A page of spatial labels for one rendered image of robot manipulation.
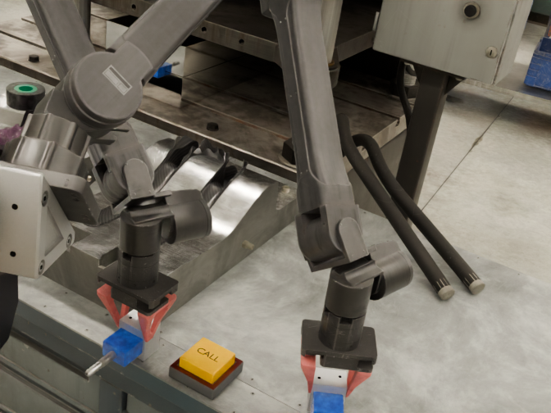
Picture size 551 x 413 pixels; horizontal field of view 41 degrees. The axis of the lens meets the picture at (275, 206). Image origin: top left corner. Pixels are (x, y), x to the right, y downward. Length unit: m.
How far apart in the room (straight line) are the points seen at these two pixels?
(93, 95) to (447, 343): 0.77
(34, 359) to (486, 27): 1.14
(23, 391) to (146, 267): 0.56
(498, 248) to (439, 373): 2.14
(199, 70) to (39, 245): 1.38
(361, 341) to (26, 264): 0.48
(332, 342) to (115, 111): 0.42
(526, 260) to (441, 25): 1.78
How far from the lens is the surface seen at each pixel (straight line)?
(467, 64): 1.73
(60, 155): 0.77
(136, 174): 1.02
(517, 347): 1.37
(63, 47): 1.08
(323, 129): 0.99
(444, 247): 1.50
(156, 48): 0.88
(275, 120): 2.06
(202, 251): 1.25
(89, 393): 1.39
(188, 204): 1.06
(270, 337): 1.23
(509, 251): 3.36
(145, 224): 1.01
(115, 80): 0.82
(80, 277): 1.26
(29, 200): 0.74
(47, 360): 1.42
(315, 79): 1.01
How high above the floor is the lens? 1.57
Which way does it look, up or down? 29 degrees down
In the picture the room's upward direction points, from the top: 9 degrees clockwise
